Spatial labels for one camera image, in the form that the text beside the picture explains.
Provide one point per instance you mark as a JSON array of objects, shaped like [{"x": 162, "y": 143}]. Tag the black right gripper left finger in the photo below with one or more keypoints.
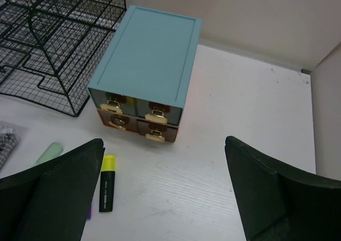
[{"x": 51, "y": 201}]

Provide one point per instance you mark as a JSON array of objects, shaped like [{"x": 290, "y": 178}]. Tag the teal drawer box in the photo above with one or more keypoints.
[{"x": 146, "y": 68}]

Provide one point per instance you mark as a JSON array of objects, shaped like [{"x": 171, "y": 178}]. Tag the green highlighter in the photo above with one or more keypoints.
[{"x": 53, "y": 151}]

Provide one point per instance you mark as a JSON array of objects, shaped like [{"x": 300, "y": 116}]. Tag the grey packaged notebook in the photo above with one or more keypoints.
[{"x": 12, "y": 137}]

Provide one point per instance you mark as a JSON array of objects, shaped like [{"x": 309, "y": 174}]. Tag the yellow black highlighter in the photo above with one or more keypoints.
[{"x": 107, "y": 183}]

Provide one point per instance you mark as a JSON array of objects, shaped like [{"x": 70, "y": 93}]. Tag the black wire mesh organizer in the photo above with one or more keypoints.
[{"x": 51, "y": 48}]

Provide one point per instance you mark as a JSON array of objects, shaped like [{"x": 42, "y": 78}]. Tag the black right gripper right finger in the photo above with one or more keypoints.
[{"x": 277, "y": 201}]

